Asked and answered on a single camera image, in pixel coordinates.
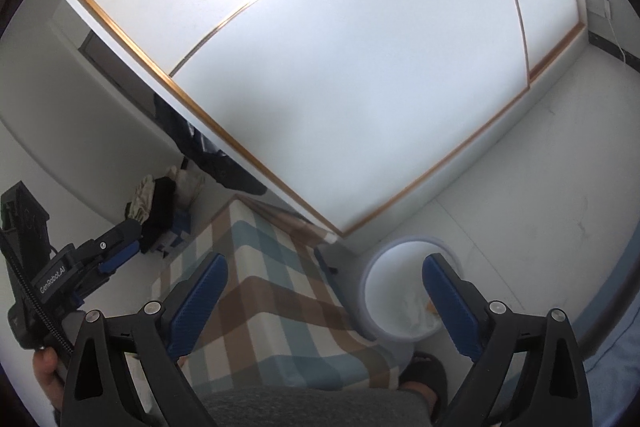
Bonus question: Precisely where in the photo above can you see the person's leg in grey pants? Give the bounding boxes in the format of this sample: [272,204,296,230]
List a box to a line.
[200,379,441,427]

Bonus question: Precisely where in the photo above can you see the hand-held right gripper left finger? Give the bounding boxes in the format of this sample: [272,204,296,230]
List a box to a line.
[60,252,230,427]

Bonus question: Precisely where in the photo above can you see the crumpled white tissue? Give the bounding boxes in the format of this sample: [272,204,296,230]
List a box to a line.
[400,291,437,333]

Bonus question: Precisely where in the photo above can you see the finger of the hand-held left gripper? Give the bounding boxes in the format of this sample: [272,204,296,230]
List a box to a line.
[97,241,140,276]
[80,220,144,257]

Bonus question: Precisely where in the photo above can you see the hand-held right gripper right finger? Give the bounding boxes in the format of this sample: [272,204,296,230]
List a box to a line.
[421,253,593,427]

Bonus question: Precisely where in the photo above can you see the person's left hand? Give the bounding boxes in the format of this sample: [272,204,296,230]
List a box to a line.
[32,347,68,408]

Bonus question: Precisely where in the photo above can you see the black slipper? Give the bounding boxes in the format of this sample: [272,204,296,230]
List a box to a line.
[400,352,448,424]

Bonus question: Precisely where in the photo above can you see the round grey trash bin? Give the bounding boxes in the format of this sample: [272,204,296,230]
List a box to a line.
[359,235,473,345]

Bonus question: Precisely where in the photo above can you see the white wardrobe with wood trim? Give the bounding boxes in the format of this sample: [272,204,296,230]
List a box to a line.
[50,0,586,238]

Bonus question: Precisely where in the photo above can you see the white cable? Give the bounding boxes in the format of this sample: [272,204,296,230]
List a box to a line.
[602,0,631,62]

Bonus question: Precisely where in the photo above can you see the plaid cloth covered stool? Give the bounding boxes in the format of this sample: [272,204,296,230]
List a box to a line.
[152,197,416,393]

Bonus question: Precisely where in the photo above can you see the beige bag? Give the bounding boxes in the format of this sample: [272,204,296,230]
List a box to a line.
[175,166,207,214]

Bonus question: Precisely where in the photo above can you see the beige cloth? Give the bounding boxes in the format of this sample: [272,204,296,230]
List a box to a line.
[125,175,157,223]

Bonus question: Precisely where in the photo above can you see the dark hanging clothes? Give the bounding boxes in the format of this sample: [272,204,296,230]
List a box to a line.
[152,94,268,196]

